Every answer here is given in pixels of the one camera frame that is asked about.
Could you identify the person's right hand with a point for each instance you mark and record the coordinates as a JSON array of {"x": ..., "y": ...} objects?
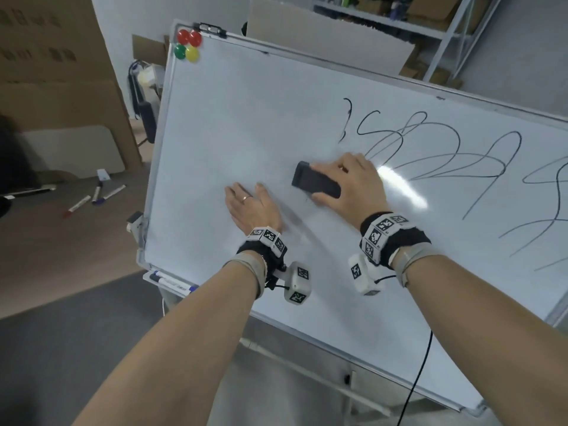
[{"x": 361, "y": 186}]

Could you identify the person's left hand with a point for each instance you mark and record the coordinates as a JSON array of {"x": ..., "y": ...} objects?
[{"x": 255, "y": 212}]

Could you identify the person's left fingers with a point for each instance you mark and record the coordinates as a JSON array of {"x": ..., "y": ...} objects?
[{"x": 244, "y": 195}]

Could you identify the person's right thumb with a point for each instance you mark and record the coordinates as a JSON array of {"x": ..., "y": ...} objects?
[{"x": 323, "y": 199}]

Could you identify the black whiteboard eraser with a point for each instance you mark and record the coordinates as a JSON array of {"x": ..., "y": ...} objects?
[{"x": 314, "y": 180}]

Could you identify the person's left forearm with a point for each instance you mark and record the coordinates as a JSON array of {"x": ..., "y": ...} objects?
[{"x": 177, "y": 350}]

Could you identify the person's right forearm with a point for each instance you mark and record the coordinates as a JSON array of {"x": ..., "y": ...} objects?
[{"x": 488, "y": 341}]

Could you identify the black left wrist tracker band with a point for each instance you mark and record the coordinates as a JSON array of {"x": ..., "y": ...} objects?
[{"x": 266, "y": 243}]

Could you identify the black wrist tracker band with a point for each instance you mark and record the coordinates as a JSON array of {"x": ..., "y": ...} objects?
[
  {"x": 266, "y": 243},
  {"x": 390, "y": 237}
]

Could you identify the black right wrist tracker band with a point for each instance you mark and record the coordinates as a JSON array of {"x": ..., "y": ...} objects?
[{"x": 390, "y": 237}]

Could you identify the white whiteboard with scribbles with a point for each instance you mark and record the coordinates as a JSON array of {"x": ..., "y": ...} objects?
[{"x": 248, "y": 106}]

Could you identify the blue capped whiteboard marker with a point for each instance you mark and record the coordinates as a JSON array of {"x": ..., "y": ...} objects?
[{"x": 171, "y": 281}]

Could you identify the grey whiteboard marker tray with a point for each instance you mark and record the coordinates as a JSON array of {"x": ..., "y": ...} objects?
[{"x": 164, "y": 286}]

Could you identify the white marker with dark cap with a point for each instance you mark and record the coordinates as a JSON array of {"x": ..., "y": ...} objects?
[{"x": 114, "y": 192}]

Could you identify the small white box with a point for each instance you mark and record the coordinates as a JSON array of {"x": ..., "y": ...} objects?
[{"x": 103, "y": 175}]

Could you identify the yellow round magnet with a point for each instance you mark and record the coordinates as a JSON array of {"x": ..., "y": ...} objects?
[{"x": 192, "y": 54}]

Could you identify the green round magnet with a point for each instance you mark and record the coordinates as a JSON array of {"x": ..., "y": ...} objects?
[{"x": 179, "y": 51}]

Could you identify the red round magnet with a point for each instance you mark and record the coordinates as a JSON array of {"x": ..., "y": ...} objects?
[
  {"x": 183, "y": 36},
  {"x": 195, "y": 38}
]

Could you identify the red capped marker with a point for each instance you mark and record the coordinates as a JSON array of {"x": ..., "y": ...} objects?
[{"x": 78, "y": 205}]

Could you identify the beige cardboard sheet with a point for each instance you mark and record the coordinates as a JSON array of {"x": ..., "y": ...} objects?
[{"x": 328, "y": 33}]

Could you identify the white rounded panel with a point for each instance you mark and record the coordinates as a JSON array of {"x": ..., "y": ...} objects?
[{"x": 73, "y": 153}]

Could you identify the grey whiteboard stand bar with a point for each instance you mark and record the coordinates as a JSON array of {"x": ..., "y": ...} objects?
[{"x": 310, "y": 381}]

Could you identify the grey metal shelf rack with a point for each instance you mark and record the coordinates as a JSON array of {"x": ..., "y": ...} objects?
[{"x": 443, "y": 28}]

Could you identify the large brown cardboard boxes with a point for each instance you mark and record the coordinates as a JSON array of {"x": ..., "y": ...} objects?
[{"x": 53, "y": 75}]

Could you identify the white right wrist camera cube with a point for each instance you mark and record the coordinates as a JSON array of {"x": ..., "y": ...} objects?
[{"x": 363, "y": 275}]

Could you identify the white wrist camera cube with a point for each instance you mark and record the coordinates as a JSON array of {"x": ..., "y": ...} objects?
[
  {"x": 298, "y": 283},
  {"x": 363, "y": 275}
]

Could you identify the white left wrist camera cube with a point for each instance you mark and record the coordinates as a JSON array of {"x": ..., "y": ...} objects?
[{"x": 298, "y": 283}]

